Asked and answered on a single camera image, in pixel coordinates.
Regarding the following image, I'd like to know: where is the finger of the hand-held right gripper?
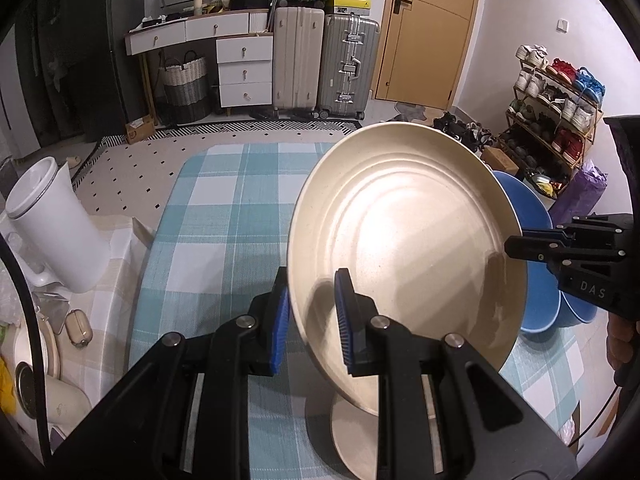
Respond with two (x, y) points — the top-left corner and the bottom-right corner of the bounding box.
(503, 214), (632, 267)
(602, 115), (640, 182)

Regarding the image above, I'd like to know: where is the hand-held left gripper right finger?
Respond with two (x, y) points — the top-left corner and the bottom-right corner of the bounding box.
(334, 268), (581, 480)

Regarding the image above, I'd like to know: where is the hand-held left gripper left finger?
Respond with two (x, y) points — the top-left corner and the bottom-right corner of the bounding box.
(50, 266), (292, 480)

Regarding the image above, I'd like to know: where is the blue bowl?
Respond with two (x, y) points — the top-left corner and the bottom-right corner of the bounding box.
(492, 169), (561, 335)
(558, 287), (599, 329)

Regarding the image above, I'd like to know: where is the cream plate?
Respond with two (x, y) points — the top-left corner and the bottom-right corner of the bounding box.
(327, 389), (384, 480)
(287, 120), (531, 416)

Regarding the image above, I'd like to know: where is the person's right hand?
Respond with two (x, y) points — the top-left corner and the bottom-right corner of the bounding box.
(606, 317), (640, 374)

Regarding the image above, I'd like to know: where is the wooden shoe rack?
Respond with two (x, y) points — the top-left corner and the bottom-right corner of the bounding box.
(504, 57), (599, 197)

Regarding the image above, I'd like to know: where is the white trash can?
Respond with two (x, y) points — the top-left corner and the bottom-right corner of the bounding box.
(529, 172), (557, 197)

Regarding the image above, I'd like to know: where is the purple bag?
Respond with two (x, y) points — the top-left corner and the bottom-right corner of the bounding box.
(549, 159), (609, 226)

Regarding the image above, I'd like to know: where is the shoe rack with shoes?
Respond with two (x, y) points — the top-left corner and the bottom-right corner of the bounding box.
(507, 43), (606, 182)

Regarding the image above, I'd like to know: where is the brown cardboard box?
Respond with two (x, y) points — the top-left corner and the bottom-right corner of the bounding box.
(482, 147), (521, 176)

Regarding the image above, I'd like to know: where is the group of assorted shoes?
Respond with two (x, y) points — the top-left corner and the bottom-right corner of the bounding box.
(432, 111), (496, 156)

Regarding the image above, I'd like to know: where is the beige checked cloth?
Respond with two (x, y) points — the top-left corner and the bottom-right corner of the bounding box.
(30, 214), (157, 413)

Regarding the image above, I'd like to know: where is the grey door mat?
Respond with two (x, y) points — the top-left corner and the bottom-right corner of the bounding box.
(394, 101), (441, 124)

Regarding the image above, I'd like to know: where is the small beige case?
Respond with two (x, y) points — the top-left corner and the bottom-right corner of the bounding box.
(64, 309), (94, 349)

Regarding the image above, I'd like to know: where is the wooden door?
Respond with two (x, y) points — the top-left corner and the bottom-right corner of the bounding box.
(374, 0), (485, 111)

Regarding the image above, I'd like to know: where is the white round appliance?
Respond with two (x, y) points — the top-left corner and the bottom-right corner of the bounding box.
(12, 320), (94, 442)

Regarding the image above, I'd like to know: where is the small cardboard box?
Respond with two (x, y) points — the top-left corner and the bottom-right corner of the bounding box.
(124, 117), (157, 144)

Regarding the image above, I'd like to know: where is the white electric kettle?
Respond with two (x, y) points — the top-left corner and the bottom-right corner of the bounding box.
(0, 156), (114, 294)

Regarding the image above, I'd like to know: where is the woven laundry basket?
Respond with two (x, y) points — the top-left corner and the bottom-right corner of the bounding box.
(158, 50), (214, 124)

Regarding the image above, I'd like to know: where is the silver suitcase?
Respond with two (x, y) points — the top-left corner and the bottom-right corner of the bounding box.
(315, 13), (381, 120)

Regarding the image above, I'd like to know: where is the white desk with drawers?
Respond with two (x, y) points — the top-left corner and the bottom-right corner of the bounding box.
(123, 8), (275, 111)

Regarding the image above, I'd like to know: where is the cream suitcase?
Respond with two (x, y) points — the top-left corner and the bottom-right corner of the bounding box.
(272, 5), (325, 114)

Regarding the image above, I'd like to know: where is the yellow and white shoe box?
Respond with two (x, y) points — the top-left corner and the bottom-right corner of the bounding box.
(333, 0), (374, 16)

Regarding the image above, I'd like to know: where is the dark grey refrigerator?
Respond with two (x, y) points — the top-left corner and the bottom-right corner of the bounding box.
(57, 0), (146, 137)

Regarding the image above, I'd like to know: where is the dark wardrobe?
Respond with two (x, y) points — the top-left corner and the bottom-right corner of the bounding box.
(0, 4), (66, 162)

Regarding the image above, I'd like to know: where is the black cable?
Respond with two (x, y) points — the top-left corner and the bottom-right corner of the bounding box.
(0, 234), (54, 467)

